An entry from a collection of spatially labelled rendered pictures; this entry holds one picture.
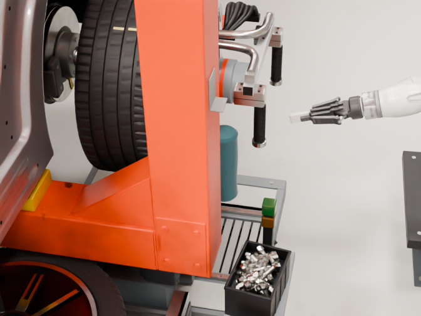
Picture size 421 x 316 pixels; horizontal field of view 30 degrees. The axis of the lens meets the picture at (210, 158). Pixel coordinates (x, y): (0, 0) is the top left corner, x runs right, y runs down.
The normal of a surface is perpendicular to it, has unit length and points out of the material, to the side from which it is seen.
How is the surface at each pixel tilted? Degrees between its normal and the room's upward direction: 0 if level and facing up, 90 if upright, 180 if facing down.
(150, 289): 90
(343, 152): 0
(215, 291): 0
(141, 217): 90
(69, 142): 0
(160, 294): 90
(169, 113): 90
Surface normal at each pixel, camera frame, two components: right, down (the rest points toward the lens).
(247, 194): -0.02, -0.78
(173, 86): -0.22, 0.62
